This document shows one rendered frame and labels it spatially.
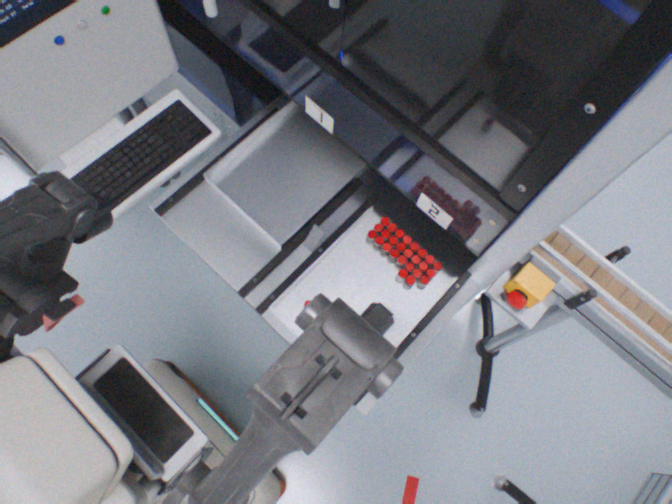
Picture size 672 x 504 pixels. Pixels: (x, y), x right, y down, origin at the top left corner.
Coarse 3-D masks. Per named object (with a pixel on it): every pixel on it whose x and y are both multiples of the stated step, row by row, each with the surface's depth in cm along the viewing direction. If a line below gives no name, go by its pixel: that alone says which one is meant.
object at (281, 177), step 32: (288, 128) 133; (320, 128) 133; (224, 160) 126; (256, 160) 129; (288, 160) 130; (320, 160) 130; (352, 160) 131; (224, 192) 122; (256, 192) 126; (288, 192) 127; (320, 192) 127; (256, 224) 121; (288, 224) 124
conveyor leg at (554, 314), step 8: (552, 312) 138; (560, 312) 134; (544, 320) 143; (552, 320) 140; (560, 320) 137; (512, 328) 165; (520, 328) 158; (536, 328) 150; (544, 328) 147; (496, 336) 180; (504, 336) 171; (512, 336) 165; (520, 336) 161; (528, 336) 159; (488, 344) 187; (496, 344) 180; (504, 344) 175
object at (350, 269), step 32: (352, 224) 121; (320, 256) 118; (352, 256) 122; (288, 288) 115; (320, 288) 119; (352, 288) 120; (384, 288) 120; (416, 288) 120; (288, 320) 116; (416, 320) 118
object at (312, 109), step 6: (306, 96) 117; (306, 102) 118; (312, 102) 116; (306, 108) 121; (312, 108) 118; (318, 108) 116; (312, 114) 120; (318, 114) 118; (324, 114) 116; (318, 120) 120; (324, 120) 118; (330, 120) 116; (324, 126) 120; (330, 126) 118
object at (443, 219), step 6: (420, 198) 112; (426, 198) 110; (420, 204) 114; (426, 204) 112; (432, 204) 110; (426, 210) 114; (432, 216) 114; (438, 216) 112; (444, 216) 110; (438, 222) 114; (444, 222) 112; (444, 228) 114
